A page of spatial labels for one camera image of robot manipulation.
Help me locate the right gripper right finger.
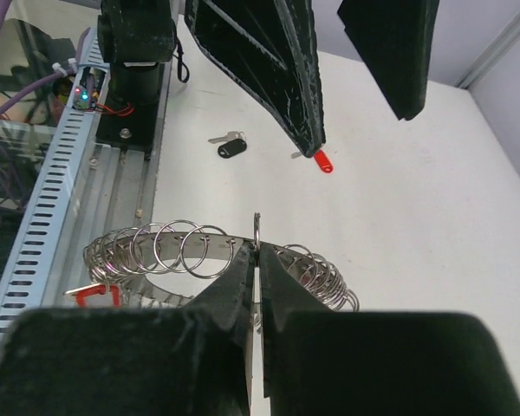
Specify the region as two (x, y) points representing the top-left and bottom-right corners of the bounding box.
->
(257, 244), (520, 415)

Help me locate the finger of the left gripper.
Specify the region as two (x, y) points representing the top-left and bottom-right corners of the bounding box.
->
(337, 0), (439, 120)
(184, 0), (326, 157)

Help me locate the black tag key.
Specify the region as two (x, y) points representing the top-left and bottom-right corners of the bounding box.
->
(208, 131), (248, 159)

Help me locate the metal disc with keyrings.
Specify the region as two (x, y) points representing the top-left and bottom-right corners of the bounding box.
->
(82, 219), (361, 312)

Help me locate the white slotted cable duct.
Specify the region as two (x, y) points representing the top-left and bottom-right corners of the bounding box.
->
(0, 34), (109, 369)

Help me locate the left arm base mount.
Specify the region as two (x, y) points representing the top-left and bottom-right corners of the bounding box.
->
(96, 63), (165, 155)

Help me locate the red tag key on disc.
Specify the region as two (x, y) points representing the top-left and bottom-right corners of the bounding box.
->
(64, 283), (121, 308)

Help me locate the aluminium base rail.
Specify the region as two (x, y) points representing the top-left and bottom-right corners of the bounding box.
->
(40, 63), (172, 307)

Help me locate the aluminium frame post left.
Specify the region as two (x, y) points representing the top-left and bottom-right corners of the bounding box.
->
(453, 11), (520, 90)

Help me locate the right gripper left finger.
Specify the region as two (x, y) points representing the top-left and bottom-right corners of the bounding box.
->
(0, 244), (255, 415)

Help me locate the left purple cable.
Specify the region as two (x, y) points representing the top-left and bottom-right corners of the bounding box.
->
(0, 0), (92, 122)

